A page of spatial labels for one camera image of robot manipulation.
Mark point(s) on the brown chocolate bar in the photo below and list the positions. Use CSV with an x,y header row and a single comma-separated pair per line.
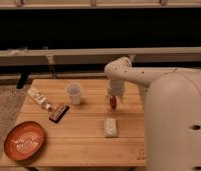
x,y
58,113

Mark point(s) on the wooden table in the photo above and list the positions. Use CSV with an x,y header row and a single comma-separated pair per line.
x,y
78,139

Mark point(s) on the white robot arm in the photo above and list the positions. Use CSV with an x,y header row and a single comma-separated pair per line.
x,y
172,109

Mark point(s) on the grey wall rail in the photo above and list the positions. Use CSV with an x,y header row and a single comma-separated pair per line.
x,y
97,56

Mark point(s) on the white tube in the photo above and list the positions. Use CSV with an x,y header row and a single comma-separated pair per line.
x,y
39,99

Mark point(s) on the red pepper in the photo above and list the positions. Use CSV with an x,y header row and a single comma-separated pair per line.
x,y
113,102

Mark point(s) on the clear plastic cup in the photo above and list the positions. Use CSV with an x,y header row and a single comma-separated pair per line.
x,y
74,91

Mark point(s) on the orange ceramic bowl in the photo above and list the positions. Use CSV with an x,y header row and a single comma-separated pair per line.
x,y
24,140

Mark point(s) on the white wrapped packet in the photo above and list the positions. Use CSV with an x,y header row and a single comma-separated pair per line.
x,y
110,126

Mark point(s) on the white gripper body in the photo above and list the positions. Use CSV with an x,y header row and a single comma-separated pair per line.
x,y
116,88

